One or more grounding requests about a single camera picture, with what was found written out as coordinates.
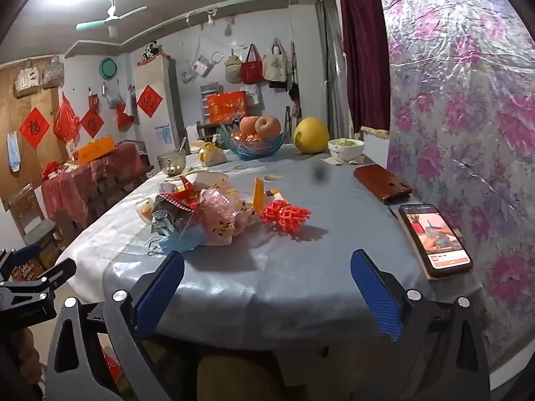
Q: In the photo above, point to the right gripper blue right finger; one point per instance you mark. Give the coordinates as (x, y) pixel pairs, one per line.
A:
(376, 294)

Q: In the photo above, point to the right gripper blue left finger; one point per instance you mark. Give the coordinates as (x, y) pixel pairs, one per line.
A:
(154, 292)

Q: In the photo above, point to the pink patterned plastic bag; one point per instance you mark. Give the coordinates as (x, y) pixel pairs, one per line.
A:
(224, 214)

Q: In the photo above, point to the orange medicine box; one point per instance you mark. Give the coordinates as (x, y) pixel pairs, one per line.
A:
(263, 197)

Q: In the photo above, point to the person's left hand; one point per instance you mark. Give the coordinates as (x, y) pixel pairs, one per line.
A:
(30, 368)

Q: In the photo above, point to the smartphone with lit screen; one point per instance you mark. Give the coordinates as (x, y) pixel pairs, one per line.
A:
(438, 248)

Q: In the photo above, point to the wooden chair grey cushion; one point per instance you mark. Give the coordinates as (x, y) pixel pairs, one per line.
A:
(34, 226)

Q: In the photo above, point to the brown leather wallet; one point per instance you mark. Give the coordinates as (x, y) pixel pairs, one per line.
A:
(384, 185)

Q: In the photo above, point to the red cloth side table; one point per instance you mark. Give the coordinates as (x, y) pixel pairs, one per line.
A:
(67, 195)

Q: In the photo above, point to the light blue tablecloth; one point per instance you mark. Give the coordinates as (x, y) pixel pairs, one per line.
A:
(267, 291)

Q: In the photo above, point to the glass bowl with spoon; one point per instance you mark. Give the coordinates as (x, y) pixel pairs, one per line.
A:
(173, 162)

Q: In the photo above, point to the white bowl with food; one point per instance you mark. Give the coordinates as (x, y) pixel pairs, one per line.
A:
(345, 150)

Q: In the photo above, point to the yellow bagged bread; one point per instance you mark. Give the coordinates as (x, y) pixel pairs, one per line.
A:
(210, 155)

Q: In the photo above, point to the orange gift box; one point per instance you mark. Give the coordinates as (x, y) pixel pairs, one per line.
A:
(94, 150)

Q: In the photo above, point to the yellow pomelo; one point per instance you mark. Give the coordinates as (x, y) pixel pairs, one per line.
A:
(311, 136)

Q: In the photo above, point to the white refrigerator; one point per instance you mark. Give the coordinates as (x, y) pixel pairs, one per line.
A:
(159, 107)

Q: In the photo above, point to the blue glass fruit bowl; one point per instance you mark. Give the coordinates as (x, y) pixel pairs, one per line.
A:
(249, 150)

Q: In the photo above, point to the left red apple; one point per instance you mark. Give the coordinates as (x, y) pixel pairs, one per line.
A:
(247, 125)

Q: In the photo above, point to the red apple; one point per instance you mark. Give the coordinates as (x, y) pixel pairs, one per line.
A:
(267, 127)
(247, 125)

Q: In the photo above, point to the right red apple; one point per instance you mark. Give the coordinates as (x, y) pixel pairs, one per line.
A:
(267, 127)

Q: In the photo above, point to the red gift box on shelf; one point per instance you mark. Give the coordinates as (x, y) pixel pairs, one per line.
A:
(227, 106)

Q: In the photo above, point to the red hanging handbag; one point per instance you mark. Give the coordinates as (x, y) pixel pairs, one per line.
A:
(251, 71)

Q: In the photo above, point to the beige tote bag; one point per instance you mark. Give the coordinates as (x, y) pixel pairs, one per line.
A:
(275, 64)

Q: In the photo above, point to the green ceiling fan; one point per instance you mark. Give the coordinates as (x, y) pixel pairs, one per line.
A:
(111, 19)

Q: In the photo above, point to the dark red curtain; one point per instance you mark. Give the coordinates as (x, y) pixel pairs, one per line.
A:
(368, 84)

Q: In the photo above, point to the floral plastic wall cover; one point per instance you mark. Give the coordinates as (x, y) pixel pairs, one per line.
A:
(462, 134)

